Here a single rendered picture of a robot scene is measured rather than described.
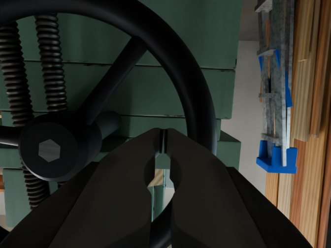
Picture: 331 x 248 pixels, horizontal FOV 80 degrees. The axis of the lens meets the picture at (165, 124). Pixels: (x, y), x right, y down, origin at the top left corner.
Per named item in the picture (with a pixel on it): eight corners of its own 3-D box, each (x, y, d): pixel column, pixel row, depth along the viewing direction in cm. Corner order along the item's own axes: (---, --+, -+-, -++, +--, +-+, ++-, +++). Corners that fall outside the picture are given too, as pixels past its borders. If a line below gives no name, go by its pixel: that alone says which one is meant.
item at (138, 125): (221, 119, 36) (219, 140, 37) (200, 110, 57) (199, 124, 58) (0, 110, 36) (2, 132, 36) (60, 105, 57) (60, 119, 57)
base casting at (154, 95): (239, 69, 35) (234, 120, 36) (192, 85, 92) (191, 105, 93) (-18, 58, 35) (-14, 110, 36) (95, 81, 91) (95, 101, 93)
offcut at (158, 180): (148, 168, 38) (148, 187, 39) (163, 166, 40) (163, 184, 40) (143, 162, 41) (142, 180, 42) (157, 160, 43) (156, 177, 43)
